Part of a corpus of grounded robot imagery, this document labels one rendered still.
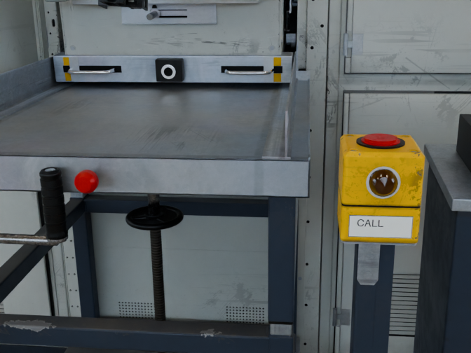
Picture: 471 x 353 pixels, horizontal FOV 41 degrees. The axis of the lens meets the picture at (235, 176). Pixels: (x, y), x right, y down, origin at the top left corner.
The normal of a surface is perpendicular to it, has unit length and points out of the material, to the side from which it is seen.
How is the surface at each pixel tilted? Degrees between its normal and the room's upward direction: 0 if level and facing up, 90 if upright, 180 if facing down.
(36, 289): 90
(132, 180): 90
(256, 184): 90
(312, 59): 90
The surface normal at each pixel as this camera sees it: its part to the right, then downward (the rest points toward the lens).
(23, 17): 0.94, 0.10
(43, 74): 0.99, 0.02
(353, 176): -0.11, 0.31
